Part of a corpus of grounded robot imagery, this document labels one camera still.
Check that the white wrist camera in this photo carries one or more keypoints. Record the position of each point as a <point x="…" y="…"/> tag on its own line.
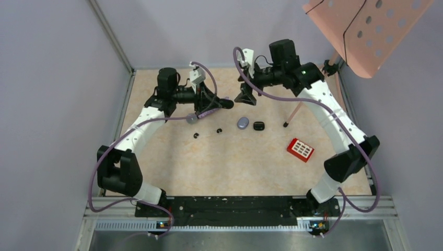
<point x="196" y="76"/>
<point x="247" y="62"/>

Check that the purple glitter microphone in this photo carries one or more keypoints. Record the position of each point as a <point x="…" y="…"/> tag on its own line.
<point x="193" y="119"/>

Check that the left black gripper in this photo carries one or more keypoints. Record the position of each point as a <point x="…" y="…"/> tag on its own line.
<point x="205" y="99"/>

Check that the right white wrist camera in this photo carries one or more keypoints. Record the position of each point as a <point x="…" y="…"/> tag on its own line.
<point x="247" y="62"/>

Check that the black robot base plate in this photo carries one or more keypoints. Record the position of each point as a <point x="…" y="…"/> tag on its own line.
<point x="240" y="211"/>

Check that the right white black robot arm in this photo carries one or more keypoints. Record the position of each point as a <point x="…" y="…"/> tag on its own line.
<point x="287" y="79"/>

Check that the red white toy block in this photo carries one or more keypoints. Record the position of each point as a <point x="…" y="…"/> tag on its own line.
<point x="300" y="149"/>

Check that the aluminium frame rail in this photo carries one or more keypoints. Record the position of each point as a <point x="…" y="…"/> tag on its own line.
<point x="119" y="215"/>

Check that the pink music stand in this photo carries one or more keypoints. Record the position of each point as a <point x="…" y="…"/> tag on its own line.
<point x="390" y="51"/>

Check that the lavender earbud charging case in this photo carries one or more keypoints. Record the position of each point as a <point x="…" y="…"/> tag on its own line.
<point x="243" y="123"/>

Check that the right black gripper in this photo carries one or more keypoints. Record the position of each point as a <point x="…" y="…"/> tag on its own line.
<point x="246" y="95"/>

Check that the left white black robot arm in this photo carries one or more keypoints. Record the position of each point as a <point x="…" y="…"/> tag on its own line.
<point x="118" y="169"/>

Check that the black earbud case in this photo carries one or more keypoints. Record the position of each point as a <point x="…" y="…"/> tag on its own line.
<point x="259" y="125"/>
<point x="226" y="104"/>

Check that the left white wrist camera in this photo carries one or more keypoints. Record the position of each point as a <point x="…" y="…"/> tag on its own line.
<point x="196" y="76"/>

